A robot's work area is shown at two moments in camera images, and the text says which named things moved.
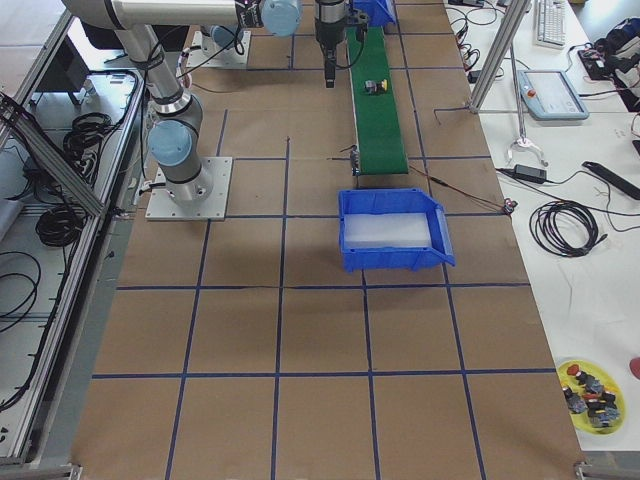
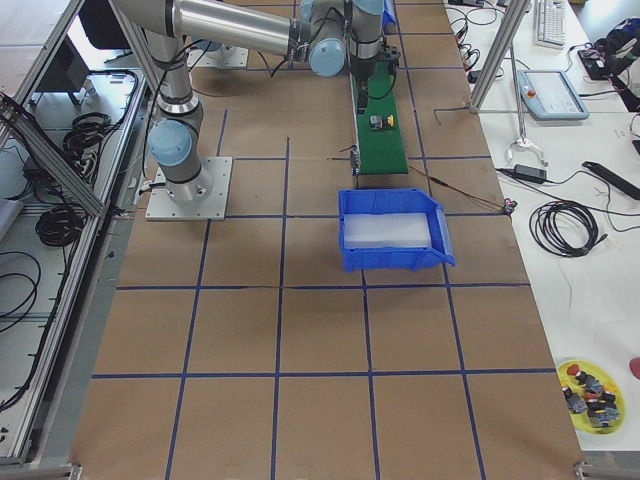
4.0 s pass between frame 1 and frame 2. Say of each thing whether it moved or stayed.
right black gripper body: moved
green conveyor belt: stayed
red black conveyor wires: stayed
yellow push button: moved
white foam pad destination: stayed
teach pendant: stayed
